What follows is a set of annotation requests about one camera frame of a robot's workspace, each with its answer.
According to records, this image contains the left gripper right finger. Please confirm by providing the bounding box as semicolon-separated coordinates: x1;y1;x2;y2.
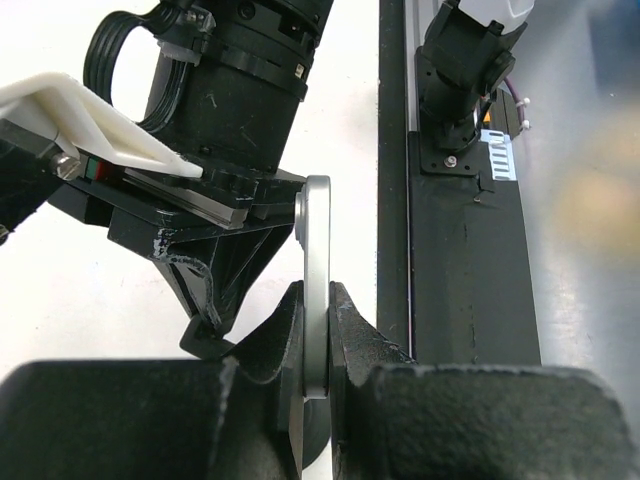
329;282;635;479

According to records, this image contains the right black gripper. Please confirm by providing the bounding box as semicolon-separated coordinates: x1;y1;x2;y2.
1;119;305;335

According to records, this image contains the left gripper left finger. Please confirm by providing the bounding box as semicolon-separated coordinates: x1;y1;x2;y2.
1;282;302;479

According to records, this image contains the black smartphone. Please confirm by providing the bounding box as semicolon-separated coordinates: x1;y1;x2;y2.
294;175;331;399

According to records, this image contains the black round phone stand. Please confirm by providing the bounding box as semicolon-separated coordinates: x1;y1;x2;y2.
180;315;331;479

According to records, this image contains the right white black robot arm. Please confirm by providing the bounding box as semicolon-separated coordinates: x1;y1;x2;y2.
1;1;379;366

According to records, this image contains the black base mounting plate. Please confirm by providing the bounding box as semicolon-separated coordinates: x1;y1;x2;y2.
377;0;544;369

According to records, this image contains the right white cable duct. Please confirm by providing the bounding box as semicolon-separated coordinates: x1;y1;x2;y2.
480;129;517;181

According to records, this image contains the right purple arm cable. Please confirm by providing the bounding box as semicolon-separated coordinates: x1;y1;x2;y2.
502;77;532;134

